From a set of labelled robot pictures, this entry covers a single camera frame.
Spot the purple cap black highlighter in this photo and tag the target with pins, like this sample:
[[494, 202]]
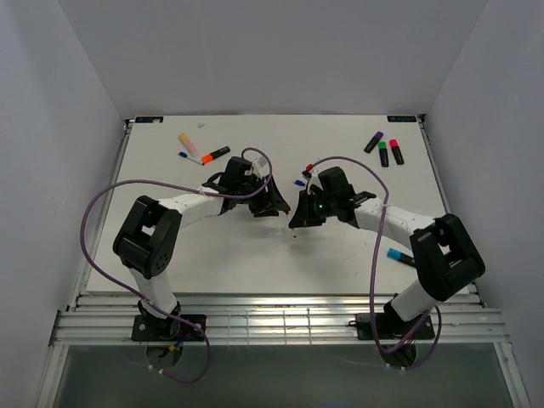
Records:
[[373, 142]]

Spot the aluminium frame rail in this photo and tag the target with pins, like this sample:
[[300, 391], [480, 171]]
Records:
[[289, 320]]

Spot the right blue corner label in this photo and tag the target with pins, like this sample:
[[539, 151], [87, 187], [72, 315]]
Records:
[[401, 119]]

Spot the small blue cap white marker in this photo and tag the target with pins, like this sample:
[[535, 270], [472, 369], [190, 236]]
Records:
[[190, 158]]

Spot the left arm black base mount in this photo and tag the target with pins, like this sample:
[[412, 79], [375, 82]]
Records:
[[150, 328]]

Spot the pink cap black highlighter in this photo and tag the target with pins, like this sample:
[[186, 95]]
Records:
[[395, 148]]

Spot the blue corner label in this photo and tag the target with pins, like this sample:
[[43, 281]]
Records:
[[401, 119], [149, 119]]

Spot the light blue cap black highlighter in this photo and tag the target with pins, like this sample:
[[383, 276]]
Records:
[[401, 257]]

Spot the green cap black highlighter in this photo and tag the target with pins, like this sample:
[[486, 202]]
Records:
[[383, 154]]

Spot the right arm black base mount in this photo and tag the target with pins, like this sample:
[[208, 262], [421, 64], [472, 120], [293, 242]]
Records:
[[389, 329]]

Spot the peach pastel highlighter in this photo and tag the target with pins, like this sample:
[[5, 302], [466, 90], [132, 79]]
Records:
[[187, 144]]

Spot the left blue corner label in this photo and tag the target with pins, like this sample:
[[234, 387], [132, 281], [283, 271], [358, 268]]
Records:
[[149, 119]]

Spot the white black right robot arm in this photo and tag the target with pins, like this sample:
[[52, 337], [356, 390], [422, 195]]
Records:
[[446, 259]]

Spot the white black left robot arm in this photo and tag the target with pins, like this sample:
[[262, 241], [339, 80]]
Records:
[[146, 241]]

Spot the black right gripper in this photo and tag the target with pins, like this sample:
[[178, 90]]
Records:
[[303, 217]]

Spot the orange cap black highlighter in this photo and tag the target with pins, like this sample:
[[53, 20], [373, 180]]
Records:
[[215, 155]]

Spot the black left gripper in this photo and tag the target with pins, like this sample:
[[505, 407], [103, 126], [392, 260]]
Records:
[[274, 202]]

